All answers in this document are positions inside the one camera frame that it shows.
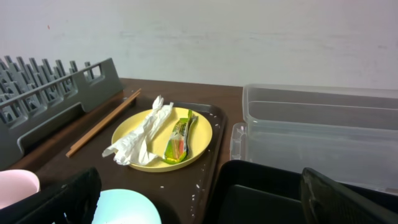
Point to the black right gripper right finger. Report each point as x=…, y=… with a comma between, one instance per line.
x=327, y=201

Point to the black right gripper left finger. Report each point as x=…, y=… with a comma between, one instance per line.
x=73, y=200

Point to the light blue bowl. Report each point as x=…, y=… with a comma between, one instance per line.
x=122, y=206

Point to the wooden chopstick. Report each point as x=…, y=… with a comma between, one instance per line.
x=102, y=121
x=104, y=124

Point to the pink bowl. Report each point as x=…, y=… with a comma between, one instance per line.
x=16, y=185

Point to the white napkin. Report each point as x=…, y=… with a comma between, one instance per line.
x=132, y=148

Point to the green snack wrapper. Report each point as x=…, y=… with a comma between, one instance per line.
x=177, y=146

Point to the clear plastic bin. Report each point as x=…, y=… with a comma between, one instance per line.
x=347, y=134

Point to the black tray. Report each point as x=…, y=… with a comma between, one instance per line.
x=246, y=192

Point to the dark brown serving tray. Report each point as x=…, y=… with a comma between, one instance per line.
x=179, y=195

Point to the grey dish rack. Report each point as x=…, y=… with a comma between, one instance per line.
x=37, y=99

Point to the yellow plate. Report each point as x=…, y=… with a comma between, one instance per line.
x=199, y=139

